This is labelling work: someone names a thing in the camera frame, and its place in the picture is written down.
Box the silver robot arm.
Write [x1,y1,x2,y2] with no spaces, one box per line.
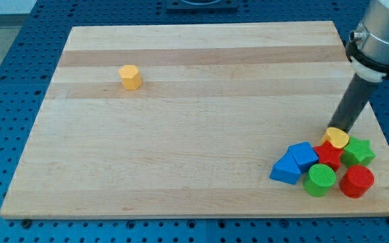
[346,0,389,83]

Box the yellow hexagon block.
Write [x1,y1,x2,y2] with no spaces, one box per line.
[119,65,142,90]

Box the wooden board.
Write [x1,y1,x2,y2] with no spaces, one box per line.
[0,21,389,219]

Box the blue triangle block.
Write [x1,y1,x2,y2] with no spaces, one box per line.
[269,152,301,185]

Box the blue cube block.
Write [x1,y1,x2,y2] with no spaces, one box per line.
[288,142,319,173]

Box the red star block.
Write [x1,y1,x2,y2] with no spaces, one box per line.
[313,141,344,172]

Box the green cylinder block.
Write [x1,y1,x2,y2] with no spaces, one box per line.
[303,163,336,197]

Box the yellow heart block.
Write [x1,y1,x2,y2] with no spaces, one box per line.
[321,127,350,149]

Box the green star block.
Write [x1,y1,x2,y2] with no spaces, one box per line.
[340,136,376,167]

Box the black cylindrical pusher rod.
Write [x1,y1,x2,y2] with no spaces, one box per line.
[328,74,380,132]

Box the red cylinder block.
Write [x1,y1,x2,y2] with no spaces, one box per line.
[339,165,375,198]

